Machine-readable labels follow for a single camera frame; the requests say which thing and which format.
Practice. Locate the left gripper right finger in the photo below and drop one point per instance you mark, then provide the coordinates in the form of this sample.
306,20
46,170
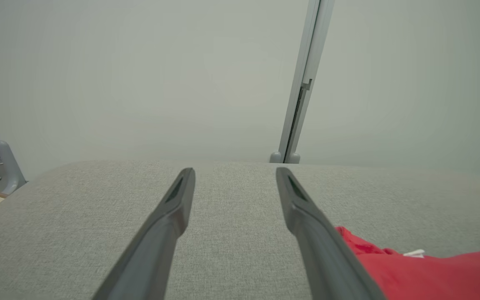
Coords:
323,258

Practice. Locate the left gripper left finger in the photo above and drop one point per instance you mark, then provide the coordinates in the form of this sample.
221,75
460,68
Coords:
156,246

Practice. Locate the red white jersey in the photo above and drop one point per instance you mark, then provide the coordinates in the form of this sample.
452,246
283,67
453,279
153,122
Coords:
431,275

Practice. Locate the grey fabric sofa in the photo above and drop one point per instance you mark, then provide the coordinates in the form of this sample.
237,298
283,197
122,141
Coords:
236,250

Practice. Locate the grey partition foot frame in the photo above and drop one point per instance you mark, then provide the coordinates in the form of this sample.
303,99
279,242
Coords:
8,166

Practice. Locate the grey partition post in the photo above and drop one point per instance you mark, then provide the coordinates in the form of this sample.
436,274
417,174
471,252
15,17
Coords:
306,75

